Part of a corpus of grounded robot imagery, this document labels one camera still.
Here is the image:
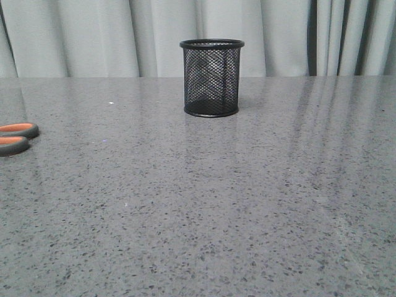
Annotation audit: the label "black mesh pen cup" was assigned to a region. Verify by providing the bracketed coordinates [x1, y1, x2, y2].
[179, 39, 244, 118]

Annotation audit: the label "grey curtain backdrop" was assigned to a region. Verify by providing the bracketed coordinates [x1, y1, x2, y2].
[1, 1, 395, 77]

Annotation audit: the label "orange and grey scissors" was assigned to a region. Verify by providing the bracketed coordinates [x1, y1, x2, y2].
[1, 123, 40, 157]

